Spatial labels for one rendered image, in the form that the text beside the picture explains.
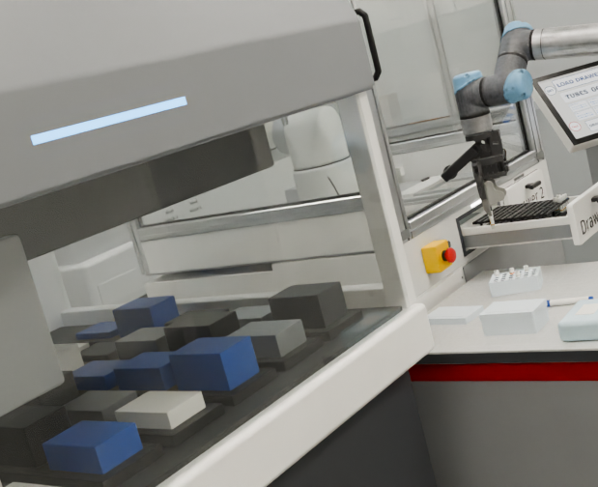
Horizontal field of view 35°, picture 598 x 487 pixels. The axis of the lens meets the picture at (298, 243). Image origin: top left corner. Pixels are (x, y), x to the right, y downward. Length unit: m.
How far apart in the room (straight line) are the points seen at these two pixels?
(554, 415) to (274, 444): 0.72
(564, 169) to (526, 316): 2.38
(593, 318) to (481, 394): 0.31
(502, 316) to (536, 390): 0.18
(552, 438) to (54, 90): 1.30
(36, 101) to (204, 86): 0.33
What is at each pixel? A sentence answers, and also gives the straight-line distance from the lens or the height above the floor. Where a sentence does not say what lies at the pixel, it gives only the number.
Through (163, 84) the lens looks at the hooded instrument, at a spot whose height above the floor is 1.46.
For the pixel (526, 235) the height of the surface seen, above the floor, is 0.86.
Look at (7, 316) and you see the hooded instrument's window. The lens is 1.23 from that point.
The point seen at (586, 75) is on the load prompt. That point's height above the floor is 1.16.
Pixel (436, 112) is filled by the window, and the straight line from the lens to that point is 2.67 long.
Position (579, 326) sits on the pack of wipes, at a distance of 1.99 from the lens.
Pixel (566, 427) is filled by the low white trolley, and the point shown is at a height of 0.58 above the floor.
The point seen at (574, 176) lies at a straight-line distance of 4.42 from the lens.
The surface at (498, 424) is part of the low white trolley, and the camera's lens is 2.14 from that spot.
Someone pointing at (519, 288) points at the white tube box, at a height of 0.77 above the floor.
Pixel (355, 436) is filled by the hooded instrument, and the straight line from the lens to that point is 1.88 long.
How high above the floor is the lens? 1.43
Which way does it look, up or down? 10 degrees down
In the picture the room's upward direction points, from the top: 15 degrees counter-clockwise
